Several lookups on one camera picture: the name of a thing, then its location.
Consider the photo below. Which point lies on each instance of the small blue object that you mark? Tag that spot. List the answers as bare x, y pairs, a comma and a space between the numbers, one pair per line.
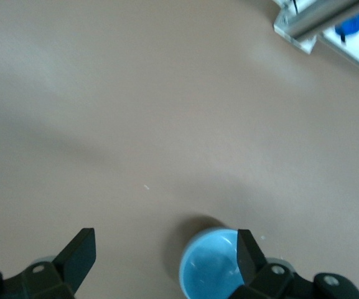
350, 25

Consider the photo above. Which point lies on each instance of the camera mount pole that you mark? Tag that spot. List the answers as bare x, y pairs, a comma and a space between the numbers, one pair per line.
316, 21

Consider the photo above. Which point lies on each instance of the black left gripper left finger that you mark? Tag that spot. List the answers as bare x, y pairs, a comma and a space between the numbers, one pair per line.
51, 280

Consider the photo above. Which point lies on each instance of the blue bowl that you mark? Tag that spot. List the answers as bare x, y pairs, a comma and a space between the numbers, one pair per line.
210, 268

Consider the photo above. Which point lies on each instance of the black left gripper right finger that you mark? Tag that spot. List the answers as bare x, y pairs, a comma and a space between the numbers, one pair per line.
269, 283

